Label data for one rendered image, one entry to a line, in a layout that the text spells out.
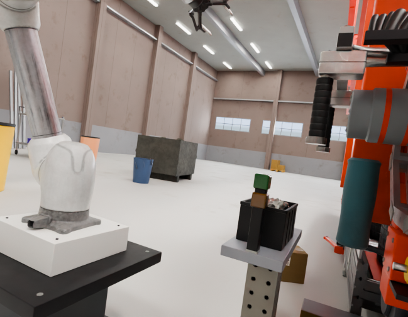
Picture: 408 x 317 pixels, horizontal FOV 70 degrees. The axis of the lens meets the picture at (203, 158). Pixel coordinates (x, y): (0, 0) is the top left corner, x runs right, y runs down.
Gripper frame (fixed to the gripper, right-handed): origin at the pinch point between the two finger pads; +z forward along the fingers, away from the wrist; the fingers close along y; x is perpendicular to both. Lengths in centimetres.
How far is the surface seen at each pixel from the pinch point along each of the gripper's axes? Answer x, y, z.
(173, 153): -181, 269, 280
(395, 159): 92, -27, 15
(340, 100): 72, -24, -1
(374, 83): 61, -37, 22
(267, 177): 93, -1, -25
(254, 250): 107, 12, -21
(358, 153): 80, -19, 26
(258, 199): 97, 4, -24
